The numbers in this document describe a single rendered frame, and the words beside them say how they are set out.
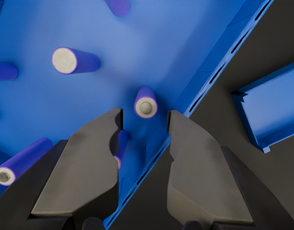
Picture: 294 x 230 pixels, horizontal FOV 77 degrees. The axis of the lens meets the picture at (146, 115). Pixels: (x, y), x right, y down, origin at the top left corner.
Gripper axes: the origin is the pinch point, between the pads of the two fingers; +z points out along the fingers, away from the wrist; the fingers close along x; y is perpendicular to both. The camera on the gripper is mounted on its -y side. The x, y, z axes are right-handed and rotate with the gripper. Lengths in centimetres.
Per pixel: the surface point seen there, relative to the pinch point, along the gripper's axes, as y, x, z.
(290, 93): 15, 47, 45
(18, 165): 5.8, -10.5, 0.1
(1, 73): -0.6, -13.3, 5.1
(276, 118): 24, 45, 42
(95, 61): -1.9, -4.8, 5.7
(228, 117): 24, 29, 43
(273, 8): -8, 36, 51
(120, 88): 1.1, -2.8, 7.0
